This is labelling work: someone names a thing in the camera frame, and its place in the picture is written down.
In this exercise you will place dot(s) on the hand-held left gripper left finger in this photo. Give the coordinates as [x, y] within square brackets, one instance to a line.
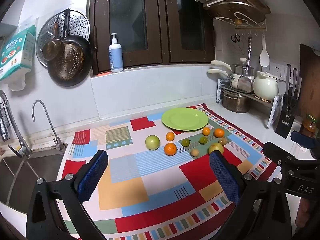
[92, 177]

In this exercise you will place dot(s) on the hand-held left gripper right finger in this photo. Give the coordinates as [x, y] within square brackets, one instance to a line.
[225, 177]

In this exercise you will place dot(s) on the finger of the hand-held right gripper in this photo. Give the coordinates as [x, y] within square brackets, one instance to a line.
[303, 140]
[282, 155]

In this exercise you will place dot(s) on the yellow-green round fruit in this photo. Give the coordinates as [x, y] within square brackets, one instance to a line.
[215, 148]

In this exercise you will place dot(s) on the brown kiwi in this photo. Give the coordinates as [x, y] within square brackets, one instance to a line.
[222, 141]

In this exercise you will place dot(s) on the orange tangerine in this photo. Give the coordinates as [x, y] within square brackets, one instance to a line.
[206, 131]
[170, 136]
[219, 133]
[170, 149]

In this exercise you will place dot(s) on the large green apple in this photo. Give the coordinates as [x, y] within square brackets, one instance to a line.
[152, 142]

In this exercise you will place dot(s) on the green plate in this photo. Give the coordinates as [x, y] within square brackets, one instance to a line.
[185, 119]

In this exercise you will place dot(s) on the person's right hand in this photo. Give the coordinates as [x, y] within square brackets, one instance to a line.
[303, 212]

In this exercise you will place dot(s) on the glass jar orange contents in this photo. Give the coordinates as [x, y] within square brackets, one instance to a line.
[309, 125]

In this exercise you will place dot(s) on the black knife block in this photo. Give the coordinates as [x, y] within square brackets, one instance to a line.
[286, 117]

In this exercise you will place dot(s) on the white pot shelf rack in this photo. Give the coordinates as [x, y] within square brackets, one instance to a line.
[273, 110]

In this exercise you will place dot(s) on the dark green lime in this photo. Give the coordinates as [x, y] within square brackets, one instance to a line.
[185, 142]

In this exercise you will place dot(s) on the colourful patterned cloth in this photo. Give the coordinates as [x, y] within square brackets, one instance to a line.
[150, 180]

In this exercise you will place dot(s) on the steel sink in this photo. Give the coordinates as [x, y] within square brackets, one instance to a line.
[27, 177]

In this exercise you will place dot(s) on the white ceramic jar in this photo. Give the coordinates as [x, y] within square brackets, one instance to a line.
[265, 86]

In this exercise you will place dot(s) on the dark wooden board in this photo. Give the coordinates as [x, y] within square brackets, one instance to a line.
[310, 72]

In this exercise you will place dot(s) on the large steel pot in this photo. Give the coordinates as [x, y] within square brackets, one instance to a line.
[236, 102]

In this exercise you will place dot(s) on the gooseneck chrome faucet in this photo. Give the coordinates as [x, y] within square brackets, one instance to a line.
[46, 116]

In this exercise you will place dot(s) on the metal ladle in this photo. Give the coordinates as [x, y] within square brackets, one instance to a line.
[246, 81]

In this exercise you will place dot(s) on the chrome sink faucet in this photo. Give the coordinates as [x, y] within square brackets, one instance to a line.
[13, 132]

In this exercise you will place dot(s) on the white rice paddle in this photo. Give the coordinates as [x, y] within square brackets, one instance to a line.
[264, 56]

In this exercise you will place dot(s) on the steel pot with lid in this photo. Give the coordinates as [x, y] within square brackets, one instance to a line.
[241, 68]

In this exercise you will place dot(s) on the black frying pan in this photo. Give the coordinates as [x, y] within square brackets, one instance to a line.
[85, 65]

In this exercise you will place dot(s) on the brass strainer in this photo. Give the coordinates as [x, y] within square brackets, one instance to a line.
[68, 61]

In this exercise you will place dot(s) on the clear plastic bag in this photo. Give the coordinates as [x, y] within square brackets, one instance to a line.
[17, 82]

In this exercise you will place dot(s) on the black scissors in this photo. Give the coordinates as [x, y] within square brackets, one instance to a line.
[235, 38]

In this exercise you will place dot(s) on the white pump bottle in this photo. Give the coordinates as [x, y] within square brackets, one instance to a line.
[115, 55]

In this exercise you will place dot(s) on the small copper ladle pan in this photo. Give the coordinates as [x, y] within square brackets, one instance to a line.
[52, 50]

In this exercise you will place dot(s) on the green and white carton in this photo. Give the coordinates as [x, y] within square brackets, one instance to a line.
[16, 52]

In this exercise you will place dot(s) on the round wooden cutting board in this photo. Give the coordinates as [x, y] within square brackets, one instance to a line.
[225, 11]

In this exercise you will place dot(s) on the round perforated steamer tray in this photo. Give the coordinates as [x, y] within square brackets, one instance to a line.
[75, 22]

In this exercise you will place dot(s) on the white wall outlet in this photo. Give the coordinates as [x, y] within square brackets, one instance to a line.
[273, 69]

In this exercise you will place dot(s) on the dark brown window frame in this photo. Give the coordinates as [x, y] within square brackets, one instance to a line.
[165, 30]

